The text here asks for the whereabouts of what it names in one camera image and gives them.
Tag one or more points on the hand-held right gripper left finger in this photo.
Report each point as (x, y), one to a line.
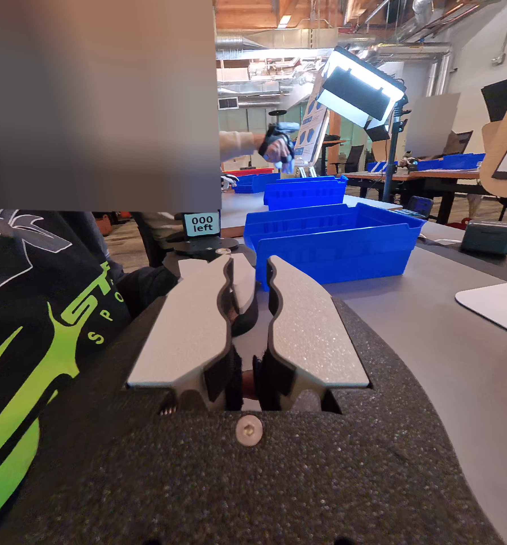
(181, 336)

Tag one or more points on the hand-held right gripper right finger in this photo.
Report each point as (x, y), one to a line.
(317, 336)

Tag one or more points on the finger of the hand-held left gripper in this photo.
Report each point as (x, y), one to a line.
(245, 281)
(193, 266)

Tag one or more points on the blue plastic bin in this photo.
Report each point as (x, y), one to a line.
(343, 251)
(375, 167)
(304, 193)
(257, 183)
(453, 162)

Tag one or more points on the person's left forearm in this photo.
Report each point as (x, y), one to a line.
(147, 285)

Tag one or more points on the person's right hand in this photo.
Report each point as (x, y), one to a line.
(250, 385)

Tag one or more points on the red plastic bin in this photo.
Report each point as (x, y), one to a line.
(253, 171)

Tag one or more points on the orange box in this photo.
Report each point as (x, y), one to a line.
(104, 223)

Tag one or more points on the black floor lamp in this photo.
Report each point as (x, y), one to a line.
(277, 113)

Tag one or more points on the instruction poster on stand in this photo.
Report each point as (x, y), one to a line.
(311, 127)

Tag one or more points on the person's black printed shirt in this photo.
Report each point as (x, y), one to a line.
(23, 298)

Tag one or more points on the small black charging dock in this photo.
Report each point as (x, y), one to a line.
(421, 206)

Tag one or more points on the black light stand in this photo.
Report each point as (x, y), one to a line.
(389, 170)

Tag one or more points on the white document stand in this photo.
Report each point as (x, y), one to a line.
(496, 304)

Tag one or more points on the red bag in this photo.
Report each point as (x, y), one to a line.
(460, 223)

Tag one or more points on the black charging case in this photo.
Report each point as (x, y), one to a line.
(487, 238)

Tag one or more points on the wooden office table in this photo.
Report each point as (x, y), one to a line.
(428, 173)

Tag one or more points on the studio LED light panel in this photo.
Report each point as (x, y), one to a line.
(355, 91)

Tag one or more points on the black computer monitor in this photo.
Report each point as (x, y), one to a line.
(500, 98)

